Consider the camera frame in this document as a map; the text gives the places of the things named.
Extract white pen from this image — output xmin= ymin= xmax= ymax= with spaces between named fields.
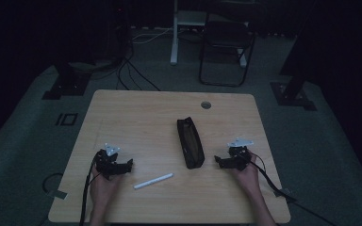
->
xmin=132 ymin=171 xmax=174 ymax=190

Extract person's right hand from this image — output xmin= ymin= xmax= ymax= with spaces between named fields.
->
xmin=231 ymin=155 xmax=262 ymax=196

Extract black looped floor cable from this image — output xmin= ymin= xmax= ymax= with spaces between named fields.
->
xmin=41 ymin=171 xmax=64 ymax=196

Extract black floor cables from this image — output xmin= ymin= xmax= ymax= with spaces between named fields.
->
xmin=114 ymin=37 xmax=162 ymax=92

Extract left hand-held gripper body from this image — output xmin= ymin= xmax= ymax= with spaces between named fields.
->
xmin=94 ymin=142 xmax=123 ymax=181

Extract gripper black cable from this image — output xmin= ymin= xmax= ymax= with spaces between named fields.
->
xmin=78 ymin=152 xmax=103 ymax=226
xmin=246 ymin=152 xmax=338 ymax=226

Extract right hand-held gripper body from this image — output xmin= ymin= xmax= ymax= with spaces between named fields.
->
xmin=226 ymin=137 xmax=255 ymax=172

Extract black pencil case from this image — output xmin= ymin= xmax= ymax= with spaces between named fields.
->
xmin=176 ymin=116 xmax=206 ymax=170

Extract white desk leg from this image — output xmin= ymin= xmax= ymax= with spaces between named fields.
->
xmin=170 ymin=0 xmax=208 ymax=67

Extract person's left hand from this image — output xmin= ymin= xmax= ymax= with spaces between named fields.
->
xmin=89 ymin=170 xmax=124 ymax=212

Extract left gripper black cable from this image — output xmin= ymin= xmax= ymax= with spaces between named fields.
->
xmin=78 ymin=152 xmax=103 ymax=226

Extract white floor cable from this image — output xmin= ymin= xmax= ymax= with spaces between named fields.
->
xmin=131 ymin=25 xmax=174 ymax=45

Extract grey tape piece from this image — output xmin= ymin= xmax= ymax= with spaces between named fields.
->
xmin=47 ymin=189 xmax=69 ymax=201
xmin=274 ymin=187 xmax=292 ymax=198

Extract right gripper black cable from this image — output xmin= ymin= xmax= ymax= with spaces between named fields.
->
xmin=246 ymin=152 xmax=338 ymax=226

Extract black folding chair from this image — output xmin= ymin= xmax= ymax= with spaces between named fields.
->
xmin=198 ymin=12 xmax=256 ymax=89

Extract black stand base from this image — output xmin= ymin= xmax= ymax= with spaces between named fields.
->
xmin=41 ymin=61 xmax=92 ymax=101
xmin=270 ymin=73 xmax=318 ymax=112

